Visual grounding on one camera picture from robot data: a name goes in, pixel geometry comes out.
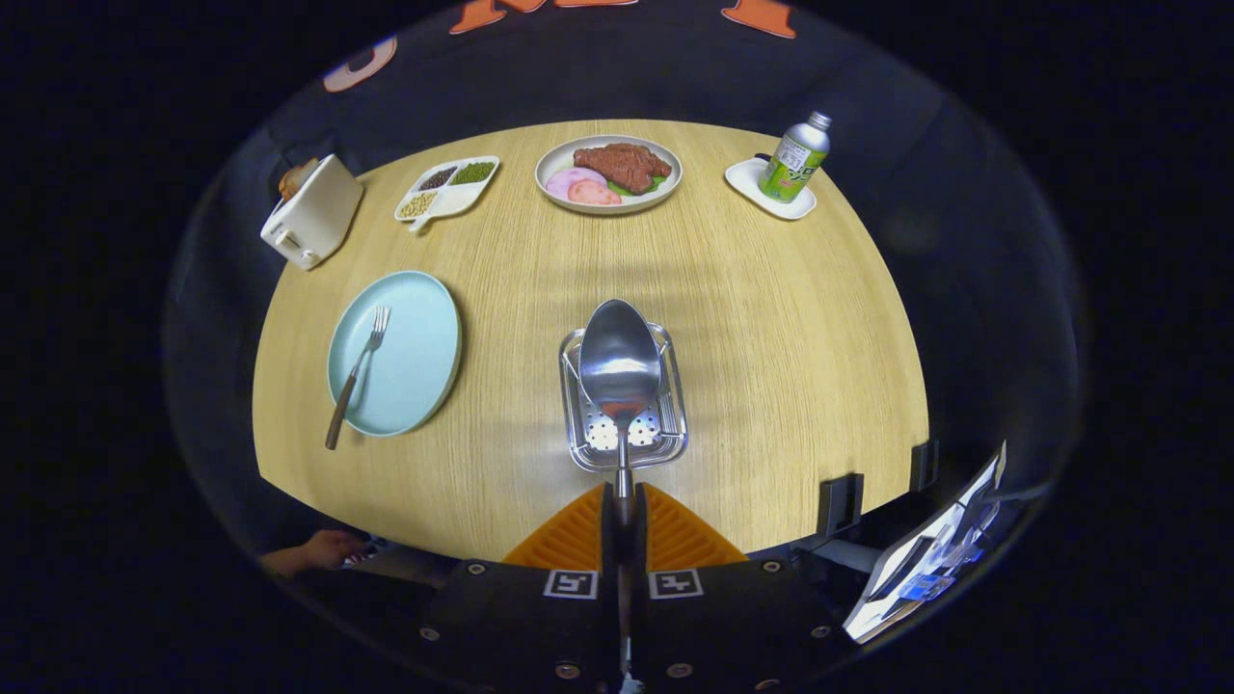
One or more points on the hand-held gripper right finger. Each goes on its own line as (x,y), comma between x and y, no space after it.
(639,540)

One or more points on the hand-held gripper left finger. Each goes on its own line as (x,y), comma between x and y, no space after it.
(609,540)

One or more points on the metal spoon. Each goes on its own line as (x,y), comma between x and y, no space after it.
(619,357)

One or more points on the metal drainer basket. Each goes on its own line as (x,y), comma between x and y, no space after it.
(593,436)

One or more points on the black table clamp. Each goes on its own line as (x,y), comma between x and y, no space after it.
(924,466)
(841,503)

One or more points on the light blue plate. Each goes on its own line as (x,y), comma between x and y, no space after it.
(415,357)

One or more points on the deep pink ham slice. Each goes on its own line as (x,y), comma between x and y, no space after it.
(596,195)

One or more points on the green lettuce leaf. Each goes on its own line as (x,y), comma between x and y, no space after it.
(648,186)

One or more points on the pale pink ham slice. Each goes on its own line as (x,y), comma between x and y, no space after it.
(569,179)

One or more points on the white divided dish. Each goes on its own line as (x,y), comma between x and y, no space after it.
(465,198)

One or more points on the white square coaster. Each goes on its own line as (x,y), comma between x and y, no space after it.
(747,181)

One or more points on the brown steak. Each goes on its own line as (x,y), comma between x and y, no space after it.
(622,164)

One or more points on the yellow soybeans pile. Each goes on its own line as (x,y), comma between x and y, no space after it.
(416,204)

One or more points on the beige round plate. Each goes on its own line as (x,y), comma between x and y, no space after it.
(554,154)

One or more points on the green mung beans pile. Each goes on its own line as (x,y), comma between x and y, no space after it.
(474,173)

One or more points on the dark brown beans pile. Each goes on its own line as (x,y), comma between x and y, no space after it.
(439,177)

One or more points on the green drink bottle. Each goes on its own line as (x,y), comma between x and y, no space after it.
(795,164)

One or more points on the white toaster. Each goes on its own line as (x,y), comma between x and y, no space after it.
(313,217)

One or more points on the toasted bread slice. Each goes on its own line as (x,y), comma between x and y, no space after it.
(307,170)
(291,183)

